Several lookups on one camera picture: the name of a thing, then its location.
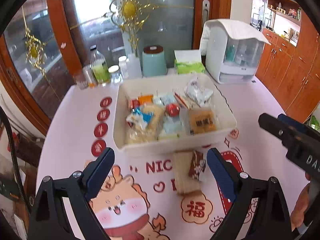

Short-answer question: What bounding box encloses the person's right hand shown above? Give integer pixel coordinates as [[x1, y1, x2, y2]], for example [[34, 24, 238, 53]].
[[290, 183, 310, 231]]

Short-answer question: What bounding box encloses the orange wooden cabinet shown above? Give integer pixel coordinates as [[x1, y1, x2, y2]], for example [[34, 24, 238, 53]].
[[255, 0, 319, 122]]

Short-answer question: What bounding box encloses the small clear glass jar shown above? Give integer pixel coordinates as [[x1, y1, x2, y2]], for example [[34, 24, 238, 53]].
[[108, 65, 123, 84]]

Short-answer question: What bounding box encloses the green white tissue box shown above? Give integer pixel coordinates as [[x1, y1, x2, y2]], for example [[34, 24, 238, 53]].
[[174, 49, 206, 74]]

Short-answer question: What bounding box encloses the silver door handle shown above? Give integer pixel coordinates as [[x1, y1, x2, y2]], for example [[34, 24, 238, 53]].
[[202, 0, 210, 25]]

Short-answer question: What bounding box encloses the white cloth on organizer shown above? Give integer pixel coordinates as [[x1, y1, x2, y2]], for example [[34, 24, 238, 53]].
[[200, 18, 271, 47]]

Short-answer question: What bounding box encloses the blue candy packet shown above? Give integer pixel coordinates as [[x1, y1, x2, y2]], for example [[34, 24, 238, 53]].
[[126, 107, 153, 131]]

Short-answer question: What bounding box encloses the silver grey snack packet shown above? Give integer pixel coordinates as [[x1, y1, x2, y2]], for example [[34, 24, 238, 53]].
[[184, 77, 213, 107]]

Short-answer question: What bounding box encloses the orange snack packet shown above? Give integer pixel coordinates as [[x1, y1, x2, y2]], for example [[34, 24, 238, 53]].
[[137, 94, 153, 106]]

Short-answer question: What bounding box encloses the red snack packet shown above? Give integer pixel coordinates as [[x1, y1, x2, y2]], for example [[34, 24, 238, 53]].
[[165, 103, 180, 117]]

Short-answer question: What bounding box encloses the bottle with green liquid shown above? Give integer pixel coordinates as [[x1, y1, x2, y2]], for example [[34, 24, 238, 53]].
[[90, 45, 111, 85]]

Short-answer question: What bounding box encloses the white plastic storage bin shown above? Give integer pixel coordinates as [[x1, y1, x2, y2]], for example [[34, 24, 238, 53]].
[[113, 74, 237, 156]]

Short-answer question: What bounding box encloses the teal ceramic canister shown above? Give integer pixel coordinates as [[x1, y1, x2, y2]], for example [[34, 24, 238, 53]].
[[142, 45, 167, 77]]

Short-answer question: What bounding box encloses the beige wafer snack packet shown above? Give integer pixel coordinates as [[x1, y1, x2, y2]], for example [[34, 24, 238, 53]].
[[172, 150, 206, 195]]

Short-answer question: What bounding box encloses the yellow egg yolk snack packet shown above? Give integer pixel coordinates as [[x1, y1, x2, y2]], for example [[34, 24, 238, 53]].
[[180, 107, 219, 135]]

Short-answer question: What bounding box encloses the white plastic bottle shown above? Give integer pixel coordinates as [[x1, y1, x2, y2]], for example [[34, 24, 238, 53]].
[[126, 54, 142, 79]]

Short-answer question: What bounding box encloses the brown noodle snack packet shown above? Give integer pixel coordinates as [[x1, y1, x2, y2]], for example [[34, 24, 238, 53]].
[[126, 103, 165, 144]]

